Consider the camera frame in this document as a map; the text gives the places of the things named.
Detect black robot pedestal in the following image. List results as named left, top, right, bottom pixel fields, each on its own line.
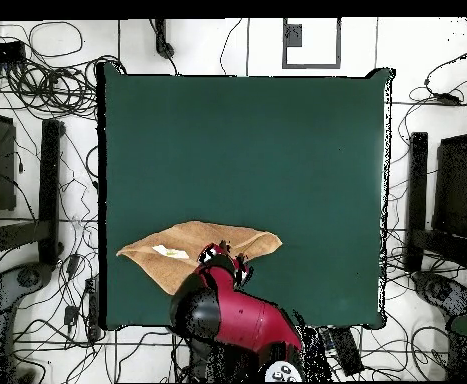
left=186, top=339, right=266, bottom=383

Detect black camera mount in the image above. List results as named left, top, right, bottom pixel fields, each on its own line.
left=154, top=17, right=176, bottom=59

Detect grey pedestal leg with caster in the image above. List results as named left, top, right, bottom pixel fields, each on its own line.
left=0, top=261, right=56, bottom=383
left=412, top=270, right=467, bottom=321

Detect dark grey square plate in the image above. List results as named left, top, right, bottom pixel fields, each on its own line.
left=284, top=23, right=303, bottom=48

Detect black cable tangle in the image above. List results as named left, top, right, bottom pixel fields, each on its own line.
left=0, top=53, right=128, bottom=121

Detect tan terry towel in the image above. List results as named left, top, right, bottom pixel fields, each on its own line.
left=115, top=220, right=284, bottom=296

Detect dark green table cloth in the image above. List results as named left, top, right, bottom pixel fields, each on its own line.
left=96, top=62, right=396, bottom=331

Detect black metal stand frame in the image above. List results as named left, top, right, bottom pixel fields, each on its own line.
left=0, top=118, right=65, bottom=267
left=403, top=131, right=467, bottom=273

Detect black power adapter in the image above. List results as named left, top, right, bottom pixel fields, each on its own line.
left=66, top=253, right=82, bottom=279
left=432, top=92, right=463, bottom=107
left=63, top=305, right=80, bottom=327

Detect black power strip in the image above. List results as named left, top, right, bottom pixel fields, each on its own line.
left=84, top=275, right=103, bottom=343
left=327, top=325, right=365, bottom=378

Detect grey square frame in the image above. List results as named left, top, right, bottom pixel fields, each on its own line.
left=281, top=17, right=343, bottom=70

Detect black box device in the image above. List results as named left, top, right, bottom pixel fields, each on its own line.
left=0, top=39, right=28, bottom=67

